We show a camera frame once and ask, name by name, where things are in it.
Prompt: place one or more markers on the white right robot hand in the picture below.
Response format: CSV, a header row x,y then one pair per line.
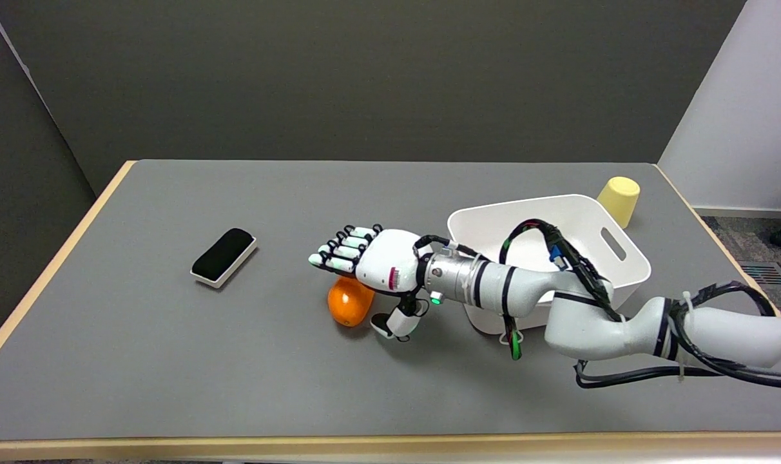
x,y
371,261

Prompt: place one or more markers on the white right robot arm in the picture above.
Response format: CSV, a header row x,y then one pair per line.
x,y
590,303

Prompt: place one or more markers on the orange mango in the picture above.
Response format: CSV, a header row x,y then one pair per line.
x,y
348,306

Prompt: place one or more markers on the black whiteboard eraser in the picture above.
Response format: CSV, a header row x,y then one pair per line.
x,y
223,256

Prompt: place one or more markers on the grey table mat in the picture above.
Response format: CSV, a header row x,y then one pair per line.
x,y
236,354

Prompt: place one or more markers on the white plastic bin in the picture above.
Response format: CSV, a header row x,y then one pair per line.
x,y
584,238

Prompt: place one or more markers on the yellow cup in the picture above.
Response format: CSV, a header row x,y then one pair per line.
x,y
620,200

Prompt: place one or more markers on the floor vent grille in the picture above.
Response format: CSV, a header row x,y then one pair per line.
x,y
765,274

